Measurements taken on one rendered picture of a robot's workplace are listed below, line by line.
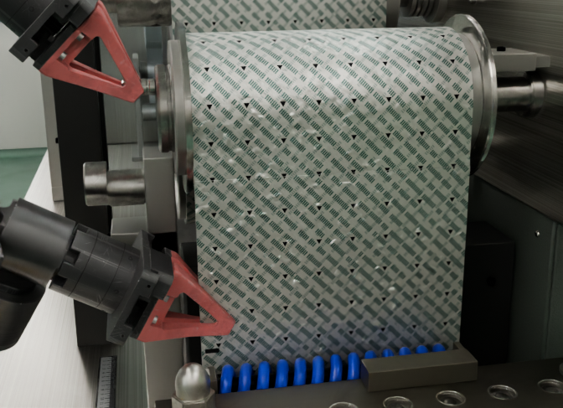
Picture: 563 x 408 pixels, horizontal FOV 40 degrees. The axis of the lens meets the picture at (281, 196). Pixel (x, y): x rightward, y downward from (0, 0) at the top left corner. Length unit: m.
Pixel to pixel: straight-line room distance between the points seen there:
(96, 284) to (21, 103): 5.70
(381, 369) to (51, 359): 0.50
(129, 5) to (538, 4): 0.42
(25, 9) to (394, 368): 0.40
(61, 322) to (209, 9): 0.50
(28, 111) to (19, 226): 5.70
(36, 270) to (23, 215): 0.04
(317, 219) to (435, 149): 0.12
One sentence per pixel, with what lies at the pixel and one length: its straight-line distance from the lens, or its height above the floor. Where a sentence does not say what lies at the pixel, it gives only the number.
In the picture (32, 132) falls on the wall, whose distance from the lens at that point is 6.33.
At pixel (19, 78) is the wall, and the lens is 6.27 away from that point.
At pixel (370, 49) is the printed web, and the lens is 0.66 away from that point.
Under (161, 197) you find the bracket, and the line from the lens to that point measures 0.70.
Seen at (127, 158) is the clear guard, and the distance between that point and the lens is 1.68.
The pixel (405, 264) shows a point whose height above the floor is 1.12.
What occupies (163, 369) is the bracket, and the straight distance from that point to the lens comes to 0.77.
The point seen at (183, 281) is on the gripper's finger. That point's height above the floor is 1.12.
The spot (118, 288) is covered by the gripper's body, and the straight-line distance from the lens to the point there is 0.62.
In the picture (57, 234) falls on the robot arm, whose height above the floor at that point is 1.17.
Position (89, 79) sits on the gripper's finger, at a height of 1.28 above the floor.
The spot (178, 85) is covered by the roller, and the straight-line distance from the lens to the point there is 0.62.
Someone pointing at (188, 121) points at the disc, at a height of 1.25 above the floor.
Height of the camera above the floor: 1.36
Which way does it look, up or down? 16 degrees down
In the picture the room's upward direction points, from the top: 1 degrees counter-clockwise
